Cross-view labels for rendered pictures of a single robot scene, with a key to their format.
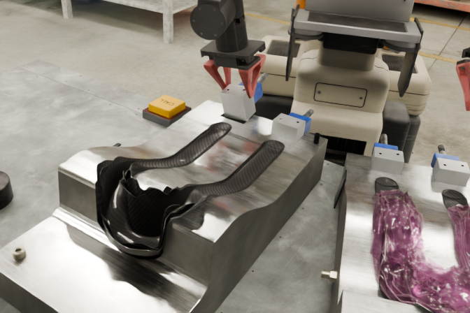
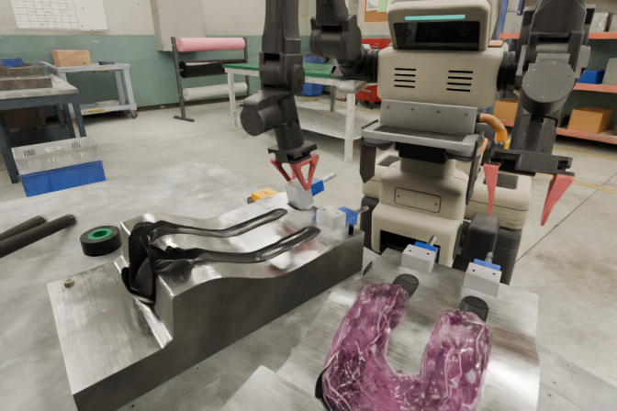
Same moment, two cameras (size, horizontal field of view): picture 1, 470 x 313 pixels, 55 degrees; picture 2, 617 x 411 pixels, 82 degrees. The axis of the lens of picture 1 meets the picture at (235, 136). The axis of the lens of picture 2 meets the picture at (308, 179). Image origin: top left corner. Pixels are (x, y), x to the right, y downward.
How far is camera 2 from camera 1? 30 cm
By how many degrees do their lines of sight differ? 21
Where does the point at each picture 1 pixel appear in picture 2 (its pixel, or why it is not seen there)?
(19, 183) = not seen: hidden behind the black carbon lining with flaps
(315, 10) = (388, 124)
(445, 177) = (472, 283)
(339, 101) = (417, 205)
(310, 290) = not seen: hidden behind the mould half
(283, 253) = (286, 327)
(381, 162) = (409, 259)
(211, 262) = (173, 315)
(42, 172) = not seen: hidden behind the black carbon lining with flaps
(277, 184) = (290, 263)
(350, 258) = (309, 340)
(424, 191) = (443, 294)
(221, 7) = (260, 109)
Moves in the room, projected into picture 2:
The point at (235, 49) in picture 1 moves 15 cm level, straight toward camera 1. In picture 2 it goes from (288, 147) to (253, 171)
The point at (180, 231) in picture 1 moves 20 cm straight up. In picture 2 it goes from (160, 283) to (133, 145)
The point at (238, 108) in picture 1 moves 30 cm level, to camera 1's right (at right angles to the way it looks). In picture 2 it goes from (296, 198) to (440, 221)
